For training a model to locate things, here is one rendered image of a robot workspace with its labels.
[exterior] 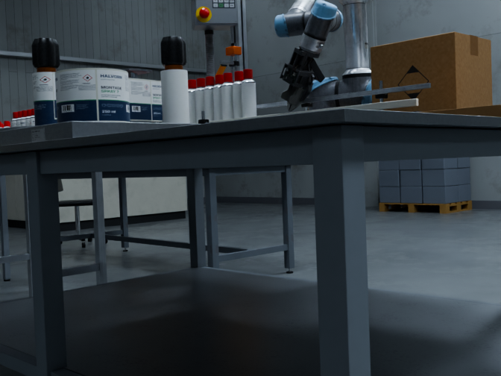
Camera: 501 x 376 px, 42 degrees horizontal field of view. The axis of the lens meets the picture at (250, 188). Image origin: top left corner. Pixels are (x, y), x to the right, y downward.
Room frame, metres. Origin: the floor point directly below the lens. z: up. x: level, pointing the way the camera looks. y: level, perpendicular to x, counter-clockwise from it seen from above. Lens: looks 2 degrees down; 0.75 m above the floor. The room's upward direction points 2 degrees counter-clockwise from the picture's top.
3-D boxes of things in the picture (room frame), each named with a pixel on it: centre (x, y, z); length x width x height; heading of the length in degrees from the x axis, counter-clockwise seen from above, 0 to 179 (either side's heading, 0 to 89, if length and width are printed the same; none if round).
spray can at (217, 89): (2.41, 0.10, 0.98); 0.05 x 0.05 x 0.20
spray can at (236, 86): (2.33, 0.03, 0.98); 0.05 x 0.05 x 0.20
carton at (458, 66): (2.11, -0.60, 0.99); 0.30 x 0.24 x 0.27; 45
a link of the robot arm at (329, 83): (2.51, -0.30, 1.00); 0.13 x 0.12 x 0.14; 67
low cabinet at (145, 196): (9.62, 2.58, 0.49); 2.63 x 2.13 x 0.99; 43
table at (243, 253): (4.93, 0.71, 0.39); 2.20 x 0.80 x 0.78; 43
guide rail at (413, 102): (2.17, -0.09, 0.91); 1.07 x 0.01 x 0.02; 45
